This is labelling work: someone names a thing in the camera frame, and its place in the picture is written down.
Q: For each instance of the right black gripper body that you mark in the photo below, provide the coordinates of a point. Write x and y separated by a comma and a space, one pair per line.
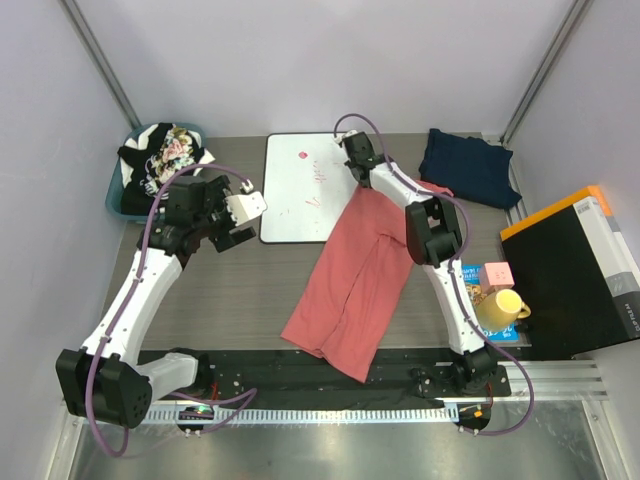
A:
348, 163

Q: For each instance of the right aluminium corner post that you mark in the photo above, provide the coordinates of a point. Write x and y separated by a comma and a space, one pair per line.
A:
560, 40

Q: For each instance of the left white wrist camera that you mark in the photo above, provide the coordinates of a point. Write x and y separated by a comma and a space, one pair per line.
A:
246, 206

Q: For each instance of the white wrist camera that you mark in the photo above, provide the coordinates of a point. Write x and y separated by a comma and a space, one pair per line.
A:
340, 139
246, 206

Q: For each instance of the black orange box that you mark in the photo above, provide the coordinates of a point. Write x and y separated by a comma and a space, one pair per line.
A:
572, 266

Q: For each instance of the pink power adapter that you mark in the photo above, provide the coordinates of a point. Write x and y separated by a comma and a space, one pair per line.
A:
494, 276

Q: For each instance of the left aluminium corner post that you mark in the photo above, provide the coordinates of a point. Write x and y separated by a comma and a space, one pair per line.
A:
100, 61

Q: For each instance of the white board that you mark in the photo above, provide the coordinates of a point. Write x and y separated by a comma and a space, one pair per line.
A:
306, 187

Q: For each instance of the folded navy t shirt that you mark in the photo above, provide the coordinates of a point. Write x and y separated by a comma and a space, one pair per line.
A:
470, 167

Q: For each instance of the red t shirt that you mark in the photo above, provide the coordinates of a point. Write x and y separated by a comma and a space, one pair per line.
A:
355, 286

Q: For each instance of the black floral t shirt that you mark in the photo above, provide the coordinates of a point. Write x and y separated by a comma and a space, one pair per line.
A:
153, 157

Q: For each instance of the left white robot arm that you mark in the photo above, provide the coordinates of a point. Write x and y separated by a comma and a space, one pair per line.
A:
103, 379

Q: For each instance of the aluminium corner post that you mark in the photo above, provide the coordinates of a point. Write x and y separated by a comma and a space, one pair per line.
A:
100, 61
560, 40

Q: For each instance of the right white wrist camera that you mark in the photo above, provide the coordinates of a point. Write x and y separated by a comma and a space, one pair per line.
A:
340, 139

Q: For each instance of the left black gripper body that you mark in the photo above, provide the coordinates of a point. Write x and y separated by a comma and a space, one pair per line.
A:
215, 219

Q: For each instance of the blue illustrated book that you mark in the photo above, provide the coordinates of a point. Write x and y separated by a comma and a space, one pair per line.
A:
471, 279

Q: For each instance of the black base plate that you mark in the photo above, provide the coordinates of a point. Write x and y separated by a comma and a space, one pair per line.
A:
320, 375

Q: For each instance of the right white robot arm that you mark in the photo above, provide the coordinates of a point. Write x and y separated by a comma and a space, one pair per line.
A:
434, 242

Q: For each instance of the aluminium frame rail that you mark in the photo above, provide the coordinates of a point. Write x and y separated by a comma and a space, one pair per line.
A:
529, 387

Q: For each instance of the teal laundry basket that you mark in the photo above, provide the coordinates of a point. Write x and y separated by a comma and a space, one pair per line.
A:
116, 188

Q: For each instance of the yellow cup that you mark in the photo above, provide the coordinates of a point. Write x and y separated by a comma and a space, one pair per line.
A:
500, 309

